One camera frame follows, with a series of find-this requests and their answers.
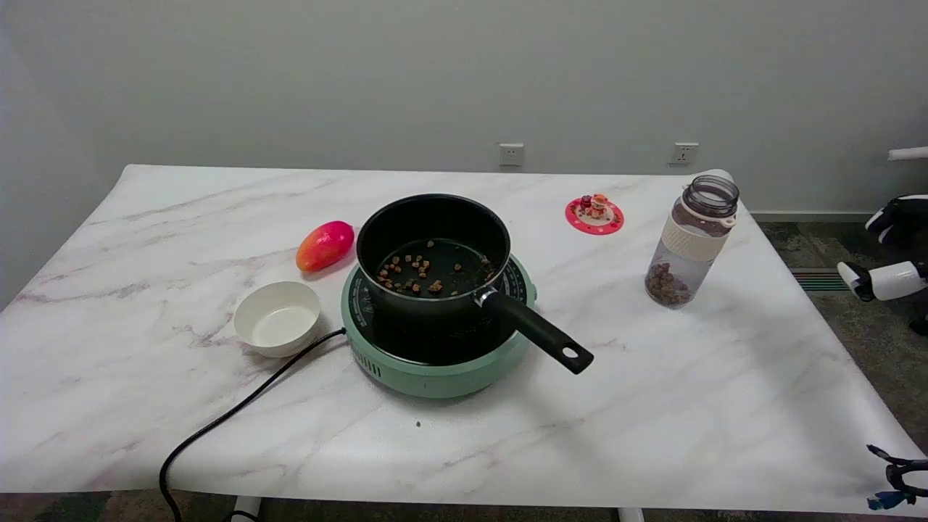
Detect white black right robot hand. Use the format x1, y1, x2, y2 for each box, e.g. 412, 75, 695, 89
837, 194, 928, 302

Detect clear bottle with brown pellets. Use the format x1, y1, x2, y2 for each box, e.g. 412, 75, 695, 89
645, 175, 740, 310

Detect striped floor vent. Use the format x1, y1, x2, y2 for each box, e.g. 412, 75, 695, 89
789, 269, 850, 292

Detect pink round coaster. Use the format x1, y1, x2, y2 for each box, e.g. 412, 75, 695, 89
565, 196, 625, 236

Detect green induction cooker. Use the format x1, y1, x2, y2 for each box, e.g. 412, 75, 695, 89
341, 253, 538, 399

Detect brown food pieces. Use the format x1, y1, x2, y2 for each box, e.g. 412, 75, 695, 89
376, 241, 494, 295

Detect red orange mango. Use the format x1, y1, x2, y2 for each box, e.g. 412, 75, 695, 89
296, 220, 355, 273

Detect white bowl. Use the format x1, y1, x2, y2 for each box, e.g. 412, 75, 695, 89
233, 281, 322, 358

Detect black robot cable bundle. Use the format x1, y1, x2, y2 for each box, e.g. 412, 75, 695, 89
866, 444, 928, 511

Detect black saucepan with handle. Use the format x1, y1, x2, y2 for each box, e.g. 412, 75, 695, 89
355, 194, 595, 376

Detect black power cord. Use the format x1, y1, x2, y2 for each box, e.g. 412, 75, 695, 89
159, 328, 347, 522

